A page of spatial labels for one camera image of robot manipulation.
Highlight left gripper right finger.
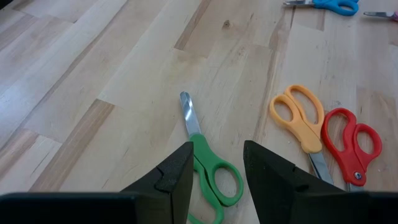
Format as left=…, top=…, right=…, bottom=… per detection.
left=243, top=139, right=346, bottom=224

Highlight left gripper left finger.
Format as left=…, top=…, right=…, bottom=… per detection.
left=121, top=141, right=195, bottom=224

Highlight blue scissors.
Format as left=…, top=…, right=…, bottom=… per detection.
left=282, top=0, right=360, bottom=17

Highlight green scissors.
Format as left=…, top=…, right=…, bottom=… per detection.
left=179, top=91, right=245, bottom=224

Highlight orange scissors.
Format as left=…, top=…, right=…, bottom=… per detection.
left=269, top=84, right=335, bottom=186

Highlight red scissors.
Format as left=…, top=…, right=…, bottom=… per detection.
left=320, top=107, right=383, bottom=192

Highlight pink scissors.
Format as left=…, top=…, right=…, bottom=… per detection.
left=363, top=11, right=398, bottom=22

